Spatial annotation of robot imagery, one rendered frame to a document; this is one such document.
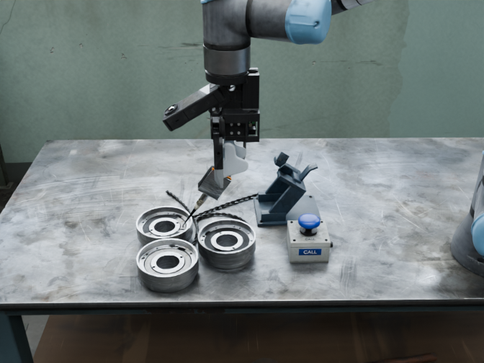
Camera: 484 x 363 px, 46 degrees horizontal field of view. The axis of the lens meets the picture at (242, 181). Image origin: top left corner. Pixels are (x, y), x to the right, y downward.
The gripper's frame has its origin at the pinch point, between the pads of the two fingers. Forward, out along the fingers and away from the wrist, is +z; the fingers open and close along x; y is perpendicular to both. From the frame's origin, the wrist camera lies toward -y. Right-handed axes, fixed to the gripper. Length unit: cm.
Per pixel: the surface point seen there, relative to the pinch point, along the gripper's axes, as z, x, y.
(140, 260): 10.3, -9.8, -13.8
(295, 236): 8.7, -6.8, 13.6
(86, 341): 38.2, -0.9, -28.1
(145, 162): 13.2, 30.9, -16.3
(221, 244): 12.4, -3.3, 0.4
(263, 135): 68, 155, 25
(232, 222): 9.7, -0.3, 2.8
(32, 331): 93, 59, -64
